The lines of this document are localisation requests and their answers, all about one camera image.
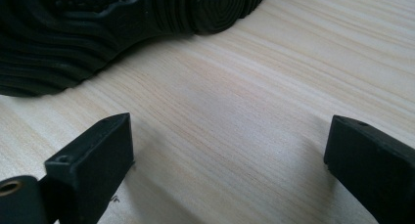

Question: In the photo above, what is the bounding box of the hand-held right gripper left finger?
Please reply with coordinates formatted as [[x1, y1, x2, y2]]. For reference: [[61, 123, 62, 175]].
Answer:
[[38, 112, 135, 224]]

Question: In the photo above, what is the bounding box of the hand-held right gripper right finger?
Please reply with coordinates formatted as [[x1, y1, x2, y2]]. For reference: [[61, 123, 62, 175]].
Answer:
[[323, 114, 415, 224]]

